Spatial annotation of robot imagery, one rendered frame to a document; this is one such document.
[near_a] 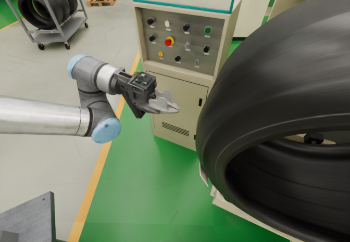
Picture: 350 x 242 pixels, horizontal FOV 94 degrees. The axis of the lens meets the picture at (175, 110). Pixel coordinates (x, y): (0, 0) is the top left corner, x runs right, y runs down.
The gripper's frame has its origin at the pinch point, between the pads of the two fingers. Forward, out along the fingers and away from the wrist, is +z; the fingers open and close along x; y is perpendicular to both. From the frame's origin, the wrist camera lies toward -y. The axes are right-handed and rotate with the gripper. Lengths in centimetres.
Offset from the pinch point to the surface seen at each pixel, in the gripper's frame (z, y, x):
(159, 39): -37, -13, 61
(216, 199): 24.2, -26.9, -8.6
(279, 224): 38.3, -12.4, -12.1
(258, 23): 31, -77, 356
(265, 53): 13.9, 26.5, -5.1
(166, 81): -27, -40, 56
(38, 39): -330, -135, 144
